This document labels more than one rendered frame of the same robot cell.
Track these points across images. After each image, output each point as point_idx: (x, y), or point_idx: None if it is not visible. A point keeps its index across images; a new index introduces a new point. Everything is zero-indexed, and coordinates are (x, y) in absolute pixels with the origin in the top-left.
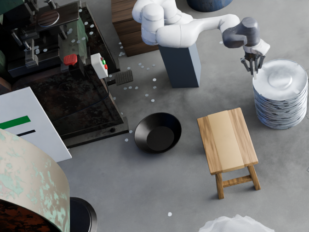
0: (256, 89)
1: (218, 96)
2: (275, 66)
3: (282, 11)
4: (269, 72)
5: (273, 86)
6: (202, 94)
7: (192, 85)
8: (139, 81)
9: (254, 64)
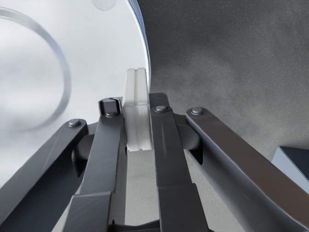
0: (137, 34)
1: (236, 107)
2: (27, 159)
3: None
4: (58, 126)
5: (38, 33)
6: (277, 124)
7: (296, 153)
8: None
9: (122, 168)
